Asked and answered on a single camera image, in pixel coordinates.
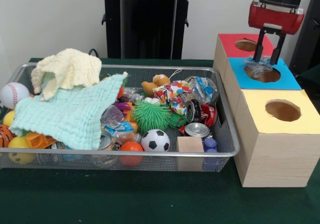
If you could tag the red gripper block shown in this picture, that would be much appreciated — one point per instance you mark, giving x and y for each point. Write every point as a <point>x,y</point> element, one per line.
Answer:
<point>275,18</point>

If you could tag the crushed bottle with blue label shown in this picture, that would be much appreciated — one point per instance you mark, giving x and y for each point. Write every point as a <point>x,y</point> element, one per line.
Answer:
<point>258,69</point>

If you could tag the cream yellow cloth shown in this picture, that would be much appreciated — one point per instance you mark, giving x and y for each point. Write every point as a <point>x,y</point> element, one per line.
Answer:
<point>72,69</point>

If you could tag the wooden box with three holes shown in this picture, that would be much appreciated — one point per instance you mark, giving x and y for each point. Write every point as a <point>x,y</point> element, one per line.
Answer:
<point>275,159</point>

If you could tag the clear mesh bin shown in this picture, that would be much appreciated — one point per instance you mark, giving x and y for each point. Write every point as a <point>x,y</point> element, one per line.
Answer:
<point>62,162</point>

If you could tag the black chair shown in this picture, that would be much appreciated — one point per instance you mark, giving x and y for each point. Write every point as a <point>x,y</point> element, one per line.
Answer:
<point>310,42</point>

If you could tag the side table with green cloth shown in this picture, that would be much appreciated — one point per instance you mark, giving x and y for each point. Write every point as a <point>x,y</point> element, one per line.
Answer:
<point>310,84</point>

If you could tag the crushed red soda can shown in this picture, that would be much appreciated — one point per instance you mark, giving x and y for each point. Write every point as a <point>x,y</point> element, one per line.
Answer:
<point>208,114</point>

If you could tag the crushed silver can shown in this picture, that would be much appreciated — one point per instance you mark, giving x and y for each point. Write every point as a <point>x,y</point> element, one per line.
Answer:
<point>197,129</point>

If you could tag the brown plush toy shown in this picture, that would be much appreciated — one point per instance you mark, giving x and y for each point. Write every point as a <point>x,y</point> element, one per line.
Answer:
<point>156,83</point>

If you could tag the wooden cube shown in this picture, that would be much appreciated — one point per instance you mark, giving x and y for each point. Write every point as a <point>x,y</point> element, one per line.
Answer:
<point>190,144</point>

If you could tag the green spiky ball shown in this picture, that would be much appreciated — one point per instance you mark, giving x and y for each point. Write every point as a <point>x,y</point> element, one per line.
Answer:
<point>147,116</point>

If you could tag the black and white soccer ball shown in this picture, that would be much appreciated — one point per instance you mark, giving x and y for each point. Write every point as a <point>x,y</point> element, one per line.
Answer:
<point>155,140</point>

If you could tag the orange red ball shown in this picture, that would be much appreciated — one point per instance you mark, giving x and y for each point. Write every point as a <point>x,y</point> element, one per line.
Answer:
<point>131,147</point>

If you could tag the mint green cloth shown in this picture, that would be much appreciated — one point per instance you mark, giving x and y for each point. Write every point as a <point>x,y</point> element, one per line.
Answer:
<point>65,114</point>

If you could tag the white baseball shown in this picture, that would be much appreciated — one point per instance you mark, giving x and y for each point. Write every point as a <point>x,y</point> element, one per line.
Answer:
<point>13,94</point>

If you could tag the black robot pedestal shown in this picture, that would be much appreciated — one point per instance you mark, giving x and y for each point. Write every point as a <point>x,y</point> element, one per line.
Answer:
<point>145,22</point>

